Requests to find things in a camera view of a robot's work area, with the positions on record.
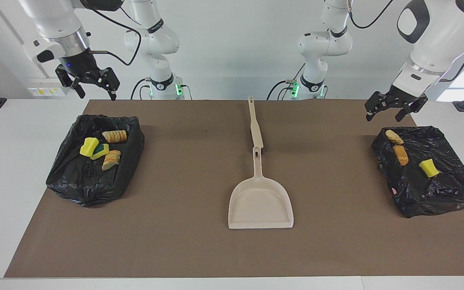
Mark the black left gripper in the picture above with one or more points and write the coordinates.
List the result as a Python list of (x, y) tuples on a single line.
[(403, 96)]

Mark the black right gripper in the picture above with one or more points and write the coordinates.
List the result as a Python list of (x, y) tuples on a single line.
[(81, 64)]

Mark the small orange striped croissant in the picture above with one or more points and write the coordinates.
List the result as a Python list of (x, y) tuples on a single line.
[(394, 137)]

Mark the brown bread roll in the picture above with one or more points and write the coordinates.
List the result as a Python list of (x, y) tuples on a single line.
[(401, 155)]

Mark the pale ridged croissant piece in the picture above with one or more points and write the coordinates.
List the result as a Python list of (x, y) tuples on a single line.
[(115, 136)]

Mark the notched yellow sponge piece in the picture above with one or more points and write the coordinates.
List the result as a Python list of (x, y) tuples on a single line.
[(89, 147)]

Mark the yellow sponge with green backing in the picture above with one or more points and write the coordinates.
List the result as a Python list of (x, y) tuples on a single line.
[(429, 168), (102, 152)]

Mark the orange striped bread chunk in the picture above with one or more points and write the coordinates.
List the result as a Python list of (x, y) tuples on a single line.
[(111, 160)]

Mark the beige brush with black bristles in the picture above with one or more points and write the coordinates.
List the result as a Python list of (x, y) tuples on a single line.
[(256, 129)]

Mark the beige plastic dustpan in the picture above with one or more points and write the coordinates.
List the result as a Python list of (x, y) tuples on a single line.
[(261, 205)]

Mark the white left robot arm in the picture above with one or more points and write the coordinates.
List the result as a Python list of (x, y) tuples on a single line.
[(437, 36)]

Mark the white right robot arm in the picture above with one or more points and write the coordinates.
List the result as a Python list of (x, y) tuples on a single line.
[(54, 24)]

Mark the black bag over pink bin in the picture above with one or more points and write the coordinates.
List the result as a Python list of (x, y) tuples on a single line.
[(437, 193)]

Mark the black bag lined bin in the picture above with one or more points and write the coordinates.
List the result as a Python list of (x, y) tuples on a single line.
[(75, 181)]

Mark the brown table mat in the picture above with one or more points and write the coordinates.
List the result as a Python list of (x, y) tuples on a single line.
[(232, 249)]

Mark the white wall socket box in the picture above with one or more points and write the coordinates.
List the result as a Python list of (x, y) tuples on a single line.
[(42, 90)]

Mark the white wall conduit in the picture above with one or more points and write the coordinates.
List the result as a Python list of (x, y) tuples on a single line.
[(10, 24)]

